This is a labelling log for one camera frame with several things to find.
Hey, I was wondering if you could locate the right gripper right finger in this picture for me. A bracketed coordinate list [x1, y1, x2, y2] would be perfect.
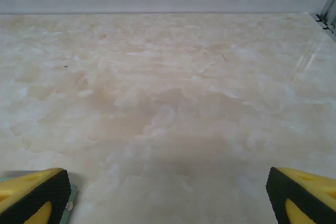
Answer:
[265, 166, 336, 224]

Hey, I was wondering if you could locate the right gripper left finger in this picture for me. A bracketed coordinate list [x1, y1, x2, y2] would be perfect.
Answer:
[0, 167, 71, 224]

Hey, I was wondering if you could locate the light green card holder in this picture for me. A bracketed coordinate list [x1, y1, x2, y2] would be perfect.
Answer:
[0, 173, 79, 224]

